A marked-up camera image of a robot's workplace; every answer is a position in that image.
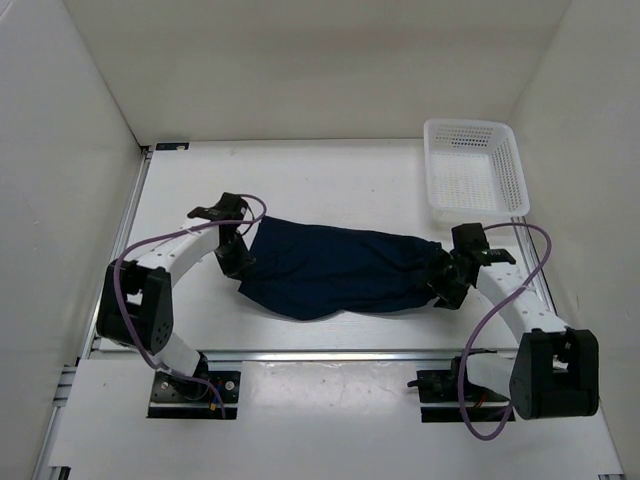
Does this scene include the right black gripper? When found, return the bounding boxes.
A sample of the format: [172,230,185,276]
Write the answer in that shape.
[412,247,471,311]

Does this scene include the navy blue shorts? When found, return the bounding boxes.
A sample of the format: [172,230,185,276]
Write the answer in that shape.
[238,217,443,321]

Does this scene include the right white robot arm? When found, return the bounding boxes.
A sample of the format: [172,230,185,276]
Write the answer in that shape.
[427,249,599,420]

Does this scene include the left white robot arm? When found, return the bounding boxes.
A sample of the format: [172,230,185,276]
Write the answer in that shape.
[96,198,254,400]

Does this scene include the white plastic basket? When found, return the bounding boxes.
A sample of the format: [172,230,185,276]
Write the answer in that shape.
[423,119,530,224]

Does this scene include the aluminium frame rail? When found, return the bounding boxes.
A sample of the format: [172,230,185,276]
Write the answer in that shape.
[199,348,521,365]

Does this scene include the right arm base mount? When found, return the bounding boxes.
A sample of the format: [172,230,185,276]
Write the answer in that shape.
[407,351,509,425]

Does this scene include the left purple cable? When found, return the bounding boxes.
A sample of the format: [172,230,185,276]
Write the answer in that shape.
[113,195,269,420]

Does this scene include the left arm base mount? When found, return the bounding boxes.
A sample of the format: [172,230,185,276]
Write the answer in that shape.
[147,355,241,421]

